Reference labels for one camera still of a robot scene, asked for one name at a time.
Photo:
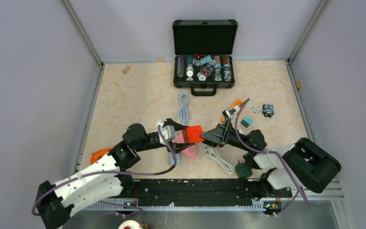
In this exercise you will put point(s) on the small white round disc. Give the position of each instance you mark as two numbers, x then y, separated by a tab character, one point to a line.
256	109

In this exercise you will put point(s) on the dark green cube socket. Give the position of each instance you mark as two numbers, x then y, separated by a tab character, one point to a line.
243	170

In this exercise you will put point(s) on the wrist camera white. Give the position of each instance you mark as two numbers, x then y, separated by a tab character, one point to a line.
166	133
231	112

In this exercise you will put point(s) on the black open carrying case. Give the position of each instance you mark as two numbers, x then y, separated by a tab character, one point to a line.
203	50

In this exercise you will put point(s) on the teal small cube adapter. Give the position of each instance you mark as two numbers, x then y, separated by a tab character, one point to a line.
246	121

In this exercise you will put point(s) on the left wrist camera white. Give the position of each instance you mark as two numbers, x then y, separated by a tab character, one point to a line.
166	133

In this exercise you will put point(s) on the wooden block left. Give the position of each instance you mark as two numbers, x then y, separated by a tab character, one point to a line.
126	69

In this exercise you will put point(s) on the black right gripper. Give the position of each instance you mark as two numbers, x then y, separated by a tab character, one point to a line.
219	136

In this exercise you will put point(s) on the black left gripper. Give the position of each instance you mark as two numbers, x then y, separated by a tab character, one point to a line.
177	147

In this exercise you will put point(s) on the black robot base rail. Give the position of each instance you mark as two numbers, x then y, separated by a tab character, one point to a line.
200	192

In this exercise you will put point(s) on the pink triangular power strip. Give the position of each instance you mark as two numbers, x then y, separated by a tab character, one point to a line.
189	152

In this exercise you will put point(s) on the orange tape roll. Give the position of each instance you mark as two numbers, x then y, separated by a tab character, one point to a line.
98	155

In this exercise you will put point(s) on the red cube socket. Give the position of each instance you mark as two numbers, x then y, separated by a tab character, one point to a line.
193	134

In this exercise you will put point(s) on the wooden block right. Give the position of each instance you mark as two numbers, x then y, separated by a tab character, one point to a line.
298	84

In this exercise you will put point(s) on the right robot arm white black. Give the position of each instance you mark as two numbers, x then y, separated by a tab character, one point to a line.
303	163

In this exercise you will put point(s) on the red white emergency button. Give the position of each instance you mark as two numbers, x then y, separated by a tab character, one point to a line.
132	224

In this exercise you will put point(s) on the light blue power strip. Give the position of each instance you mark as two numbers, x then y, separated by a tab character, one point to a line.
174	160

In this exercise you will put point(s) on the blue owl figure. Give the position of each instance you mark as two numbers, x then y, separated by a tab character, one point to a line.
268	110

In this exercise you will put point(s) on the orange power strip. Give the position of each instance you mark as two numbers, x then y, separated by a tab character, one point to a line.
237	102

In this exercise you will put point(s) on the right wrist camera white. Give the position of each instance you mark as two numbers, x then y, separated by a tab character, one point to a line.
231	112

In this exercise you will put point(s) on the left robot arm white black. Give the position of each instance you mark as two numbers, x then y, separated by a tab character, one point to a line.
107	177

